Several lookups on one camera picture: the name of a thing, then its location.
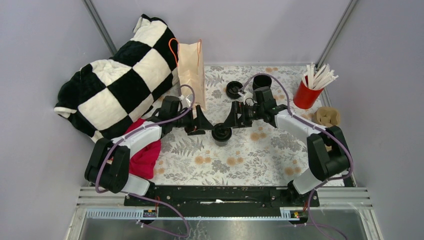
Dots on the stack of black lids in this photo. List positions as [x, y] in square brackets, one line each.
[232, 89]

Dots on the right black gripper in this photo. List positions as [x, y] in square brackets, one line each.
[232, 120]

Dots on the red cloth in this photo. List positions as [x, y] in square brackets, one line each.
[143, 160]

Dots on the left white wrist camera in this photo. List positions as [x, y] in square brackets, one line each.
[186, 100]

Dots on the brown cardboard cup carrier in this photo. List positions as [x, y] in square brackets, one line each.
[327, 116]

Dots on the black cup lid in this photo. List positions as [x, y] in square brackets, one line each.
[221, 131]

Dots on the white paper straws bundle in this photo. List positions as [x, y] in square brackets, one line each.
[318, 80]

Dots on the red cup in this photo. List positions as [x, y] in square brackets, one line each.
[305, 97]

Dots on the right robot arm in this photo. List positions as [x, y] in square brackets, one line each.
[326, 147]

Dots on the black coffee cup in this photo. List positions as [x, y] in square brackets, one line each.
[221, 140]

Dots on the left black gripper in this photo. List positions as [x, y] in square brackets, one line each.
[197, 125]

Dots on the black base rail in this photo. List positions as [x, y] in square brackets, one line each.
[228, 201]

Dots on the floral tablecloth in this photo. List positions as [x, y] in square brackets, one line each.
[260, 155]

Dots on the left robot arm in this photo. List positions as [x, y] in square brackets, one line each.
[109, 164]

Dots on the peach paper bag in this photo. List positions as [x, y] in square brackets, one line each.
[190, 67]

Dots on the black white checkered blanket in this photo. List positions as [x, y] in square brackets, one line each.
[105, 97]

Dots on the stack of black cups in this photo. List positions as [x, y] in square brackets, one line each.
[261, 80]

